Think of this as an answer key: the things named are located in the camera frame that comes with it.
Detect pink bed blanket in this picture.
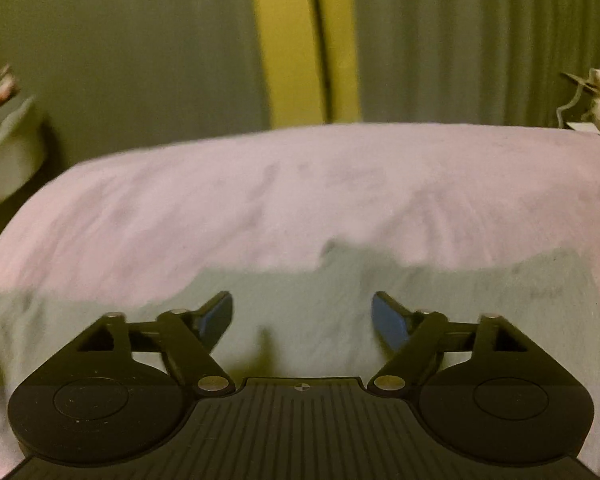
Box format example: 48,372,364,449
0,121,600,480

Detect grey chair back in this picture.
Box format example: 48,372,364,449
0,98,47,205

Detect green curtain left panel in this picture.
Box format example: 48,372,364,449
0,0,270,165

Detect green curtain panel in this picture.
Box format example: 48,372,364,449
0,0,270,165
354,0,600,127

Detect green curtain right panel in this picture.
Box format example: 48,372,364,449
354,0,600,127

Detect floral item on chair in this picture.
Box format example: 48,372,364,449
0,65,20,107

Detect yellow curtain strip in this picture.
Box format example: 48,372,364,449
252,0,362,128

